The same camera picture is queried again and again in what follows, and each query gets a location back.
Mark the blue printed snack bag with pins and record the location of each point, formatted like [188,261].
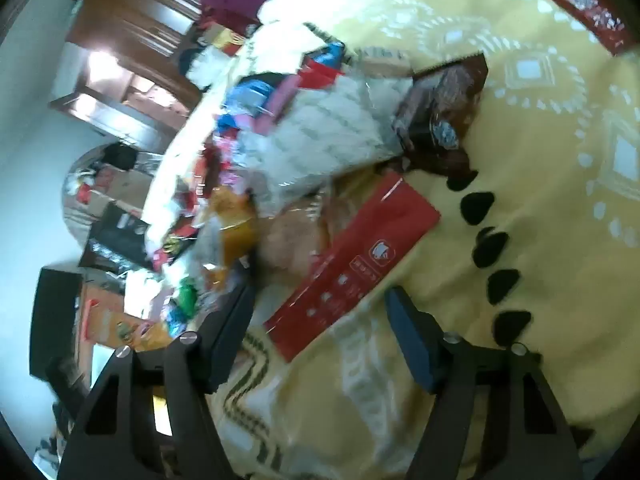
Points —
[255,95]

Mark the dark flat panel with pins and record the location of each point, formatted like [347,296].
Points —
[55,320]

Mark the dark brown snack packet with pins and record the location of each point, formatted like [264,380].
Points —
[440,105]

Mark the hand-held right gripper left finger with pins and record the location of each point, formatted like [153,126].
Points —
[235,330]

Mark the cardboard box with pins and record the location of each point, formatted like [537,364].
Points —
[120,190]

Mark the red white-print snack packet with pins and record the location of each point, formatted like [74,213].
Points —
[585,5]

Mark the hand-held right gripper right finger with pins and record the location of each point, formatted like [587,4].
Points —
[410,340]

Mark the red gold gift box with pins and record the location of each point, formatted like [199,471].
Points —
[222,40]

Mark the clear toast bread packet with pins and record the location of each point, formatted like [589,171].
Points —
[290,240]

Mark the white rice cracker bag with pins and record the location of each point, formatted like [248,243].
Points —
[320,135]

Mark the pile of mixed snack packets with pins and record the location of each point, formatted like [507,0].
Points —
[220,160]

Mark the black appliance box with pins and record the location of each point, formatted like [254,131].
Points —
[112,240]

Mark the yellow patterned blanket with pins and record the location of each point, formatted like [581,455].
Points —
[525,210]

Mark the wooden wardrobe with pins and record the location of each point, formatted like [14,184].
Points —
[125,20]

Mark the orange yellow carton box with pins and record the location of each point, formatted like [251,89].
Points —
[107,325]

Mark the long red snack packet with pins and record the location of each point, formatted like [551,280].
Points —
[360,260]

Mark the orange transparent snack bag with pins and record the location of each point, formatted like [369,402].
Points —
[230,230]

